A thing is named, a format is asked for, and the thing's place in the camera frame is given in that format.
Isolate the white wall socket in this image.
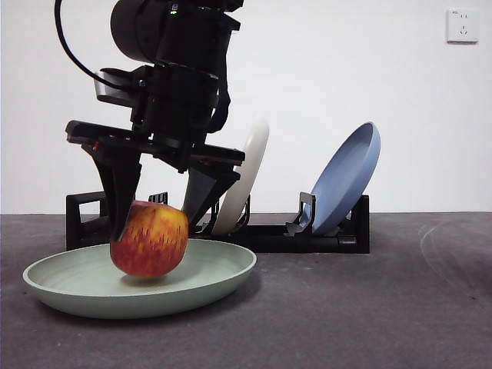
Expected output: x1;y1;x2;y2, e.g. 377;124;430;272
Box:
445;8;480;44

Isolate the cream white plate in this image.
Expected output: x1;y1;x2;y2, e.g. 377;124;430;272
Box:
211;117;270;235

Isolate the blue plate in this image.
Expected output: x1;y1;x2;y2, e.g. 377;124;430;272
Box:
309;121;382;235

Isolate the green plate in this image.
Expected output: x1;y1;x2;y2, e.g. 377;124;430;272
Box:
22;238;258;320

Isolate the right wrist grey camera box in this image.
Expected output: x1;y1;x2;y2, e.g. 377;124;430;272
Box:
94;67;153;107

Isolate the black plate rack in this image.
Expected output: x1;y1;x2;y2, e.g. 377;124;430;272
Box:
65;191;371;254

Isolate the red yellow apple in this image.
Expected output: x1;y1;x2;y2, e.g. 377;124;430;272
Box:
109;200;190;278

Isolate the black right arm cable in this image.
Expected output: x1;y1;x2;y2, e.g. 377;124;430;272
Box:
53;0;116;91

